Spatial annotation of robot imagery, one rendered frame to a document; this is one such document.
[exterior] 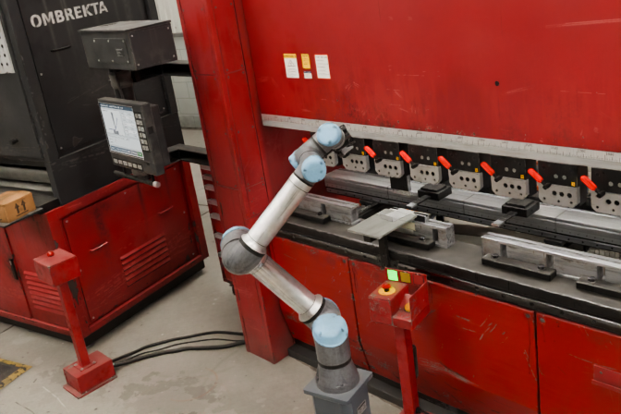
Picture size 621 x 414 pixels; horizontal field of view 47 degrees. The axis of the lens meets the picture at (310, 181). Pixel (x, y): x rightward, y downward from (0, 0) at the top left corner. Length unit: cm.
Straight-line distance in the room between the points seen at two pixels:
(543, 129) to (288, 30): 132
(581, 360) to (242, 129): 190
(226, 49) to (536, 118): 158
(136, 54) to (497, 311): 197
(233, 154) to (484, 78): 143
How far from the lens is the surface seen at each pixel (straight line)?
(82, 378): 432
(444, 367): 333
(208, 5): 350
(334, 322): 244
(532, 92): 267
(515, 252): 297
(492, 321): 302
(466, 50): 278
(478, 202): 332
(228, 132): 361
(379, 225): 313
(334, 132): 228
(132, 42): 345
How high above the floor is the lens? 223
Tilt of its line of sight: 19 degrees down
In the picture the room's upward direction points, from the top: 9 degrees counter-clockwise
